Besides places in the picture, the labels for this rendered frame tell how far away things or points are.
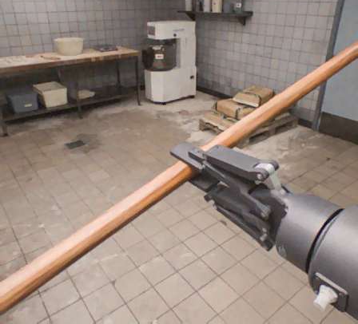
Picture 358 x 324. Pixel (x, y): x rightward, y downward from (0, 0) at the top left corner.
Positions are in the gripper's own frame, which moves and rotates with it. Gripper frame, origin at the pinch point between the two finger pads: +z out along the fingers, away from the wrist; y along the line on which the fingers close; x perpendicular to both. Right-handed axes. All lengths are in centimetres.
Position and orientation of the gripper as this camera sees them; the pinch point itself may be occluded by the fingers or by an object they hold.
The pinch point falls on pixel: (194, 165)
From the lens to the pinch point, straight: 45.0
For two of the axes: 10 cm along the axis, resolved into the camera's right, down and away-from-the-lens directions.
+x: 7.5, -4.9, 4.4
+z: -6.2, -3.3, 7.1
